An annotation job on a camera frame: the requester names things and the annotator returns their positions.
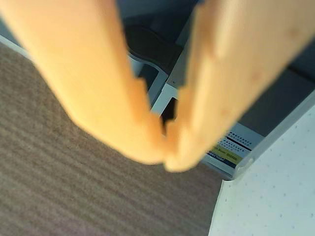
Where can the black chair base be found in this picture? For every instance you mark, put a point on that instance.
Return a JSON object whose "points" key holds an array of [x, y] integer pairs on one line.
{"points": [[152, 46]]}

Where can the white box with labels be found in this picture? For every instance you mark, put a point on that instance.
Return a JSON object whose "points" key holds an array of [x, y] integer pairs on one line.
{"points": [[231, 152]]}

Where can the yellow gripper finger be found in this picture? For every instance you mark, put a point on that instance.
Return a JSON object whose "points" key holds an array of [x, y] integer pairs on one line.
{"points": [[86, 81], [233, 68]]}

